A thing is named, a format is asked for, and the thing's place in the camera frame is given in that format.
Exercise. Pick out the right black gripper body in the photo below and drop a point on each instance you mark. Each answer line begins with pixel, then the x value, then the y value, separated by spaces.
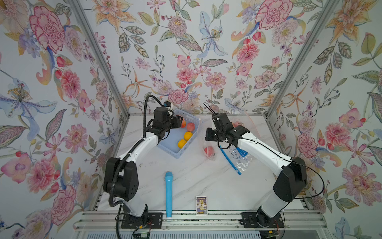
pixel 215 136

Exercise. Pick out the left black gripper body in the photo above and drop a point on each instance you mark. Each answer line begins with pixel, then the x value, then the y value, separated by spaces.
pixel 169 124

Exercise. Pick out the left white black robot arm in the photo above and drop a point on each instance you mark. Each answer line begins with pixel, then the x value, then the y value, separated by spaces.
pixel 121 180

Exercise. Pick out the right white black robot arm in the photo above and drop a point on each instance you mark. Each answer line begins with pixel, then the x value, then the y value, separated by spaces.
pixel 290 172

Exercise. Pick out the yellow peach front centre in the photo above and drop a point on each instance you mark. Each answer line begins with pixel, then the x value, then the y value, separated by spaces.
pixel 188 135

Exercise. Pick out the clear blue zip-top bag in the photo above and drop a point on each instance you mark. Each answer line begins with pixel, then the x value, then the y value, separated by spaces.
pixel 237 158

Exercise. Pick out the blue perforated plastic basket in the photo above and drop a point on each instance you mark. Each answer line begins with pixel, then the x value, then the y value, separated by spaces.
pixel 170 144

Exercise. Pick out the light blue toy microphone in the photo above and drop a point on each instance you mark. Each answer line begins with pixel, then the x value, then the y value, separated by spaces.
pixel 169 183

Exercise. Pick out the small purple card box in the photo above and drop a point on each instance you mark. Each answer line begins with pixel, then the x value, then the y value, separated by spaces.
pixel 201 205

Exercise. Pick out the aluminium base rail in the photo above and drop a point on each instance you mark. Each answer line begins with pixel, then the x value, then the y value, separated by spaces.
pixel 226 220

